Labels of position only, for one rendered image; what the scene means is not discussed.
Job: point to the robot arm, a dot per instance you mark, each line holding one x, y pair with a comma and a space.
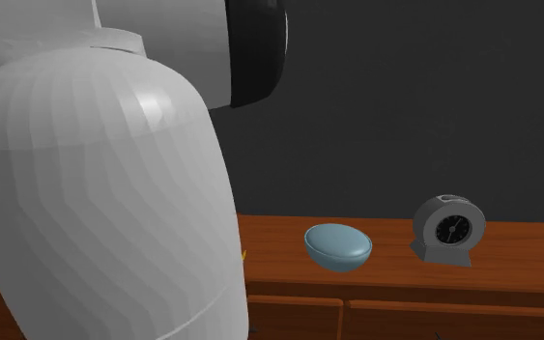
97, 188

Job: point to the light blue bowl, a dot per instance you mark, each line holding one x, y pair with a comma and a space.
338, 246

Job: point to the grey table clock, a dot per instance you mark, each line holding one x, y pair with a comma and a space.
446, 230

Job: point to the brown wooden chest of drawers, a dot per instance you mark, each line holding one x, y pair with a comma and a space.
512, 263

